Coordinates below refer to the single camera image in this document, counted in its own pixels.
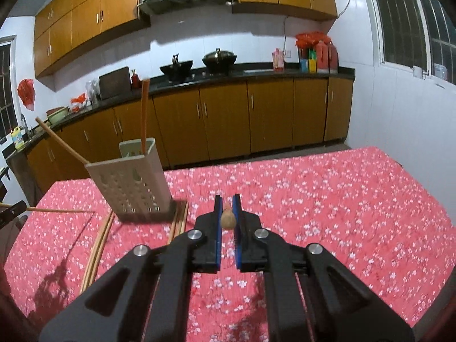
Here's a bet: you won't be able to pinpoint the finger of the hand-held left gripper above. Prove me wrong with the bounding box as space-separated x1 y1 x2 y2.
0 201 28 227

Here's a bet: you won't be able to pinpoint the brown cutting board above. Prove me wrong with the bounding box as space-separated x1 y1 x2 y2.
99 66 132 100

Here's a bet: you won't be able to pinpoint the red floral tablecloth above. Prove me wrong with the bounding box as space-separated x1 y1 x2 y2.
3 146 446 342

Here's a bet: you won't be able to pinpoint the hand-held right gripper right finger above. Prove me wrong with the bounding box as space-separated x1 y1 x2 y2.
232 194 416 342

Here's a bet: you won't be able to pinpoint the large barred window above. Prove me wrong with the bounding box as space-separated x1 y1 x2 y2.
367 0 456 87

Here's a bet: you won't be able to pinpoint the small barred window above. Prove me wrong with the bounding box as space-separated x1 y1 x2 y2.
0 36 17 140

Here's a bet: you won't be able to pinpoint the yellow detergent bottle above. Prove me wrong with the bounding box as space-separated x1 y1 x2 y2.
10 126 25 150

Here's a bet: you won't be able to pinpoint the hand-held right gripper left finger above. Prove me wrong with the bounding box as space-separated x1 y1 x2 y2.
39 195 223 342

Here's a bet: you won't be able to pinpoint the small red plastic bag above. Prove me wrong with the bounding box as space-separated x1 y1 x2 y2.
70 93 88 112

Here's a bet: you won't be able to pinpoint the black gas stove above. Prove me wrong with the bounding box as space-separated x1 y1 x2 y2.
157 69 243 83

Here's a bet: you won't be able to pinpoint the black wok with handle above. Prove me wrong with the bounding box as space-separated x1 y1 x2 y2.
159 54 194 82

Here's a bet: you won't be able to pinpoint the black kitchen countertop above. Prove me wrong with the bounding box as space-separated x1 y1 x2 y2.
3 62 357 159

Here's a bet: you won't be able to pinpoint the blue and yellow box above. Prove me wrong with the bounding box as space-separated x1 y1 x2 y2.
300 48 317 74

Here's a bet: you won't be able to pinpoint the hanging red plastic bag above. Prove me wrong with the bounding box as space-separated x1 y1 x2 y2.
18 78 36 111

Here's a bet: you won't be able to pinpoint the long wooden wall cabinet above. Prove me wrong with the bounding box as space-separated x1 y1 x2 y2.
34 0 150 79

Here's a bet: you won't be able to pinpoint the black wok with lid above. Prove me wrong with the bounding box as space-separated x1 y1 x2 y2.
202 47 238 75

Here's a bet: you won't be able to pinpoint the clear glass jars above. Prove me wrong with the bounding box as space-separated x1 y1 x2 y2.
85 80 100 105

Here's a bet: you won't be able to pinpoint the green basin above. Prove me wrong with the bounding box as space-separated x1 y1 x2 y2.
47 106 70 125

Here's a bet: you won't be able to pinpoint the wooden base cabinets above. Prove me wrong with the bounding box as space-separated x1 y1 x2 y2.
27 78 353 188

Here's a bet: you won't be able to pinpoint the red oil jug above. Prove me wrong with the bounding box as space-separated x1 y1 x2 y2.
328 43 339 74
315 41 330 74

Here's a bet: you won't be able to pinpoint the wooden chopstick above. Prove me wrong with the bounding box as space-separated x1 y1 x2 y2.
35 117 89 166
85 212 115 291
0 202 96 214
80 214 112 294
167 203 184 246
173 201 189 243
221 202 235 229

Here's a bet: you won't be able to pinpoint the pink plastic jug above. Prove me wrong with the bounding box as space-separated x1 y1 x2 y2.
272 47 286 71

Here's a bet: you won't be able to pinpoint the white wall cable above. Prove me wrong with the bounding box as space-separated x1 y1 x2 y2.
283 0 360 61

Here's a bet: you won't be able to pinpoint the orange chopstick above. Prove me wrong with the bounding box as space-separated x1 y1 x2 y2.
141 78 150 150

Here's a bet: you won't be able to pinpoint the large red plastic bag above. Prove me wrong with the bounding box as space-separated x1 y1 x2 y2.
296 32 333 49

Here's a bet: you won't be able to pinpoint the white perforated utensil holder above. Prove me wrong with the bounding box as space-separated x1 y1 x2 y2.
84 138 176 222

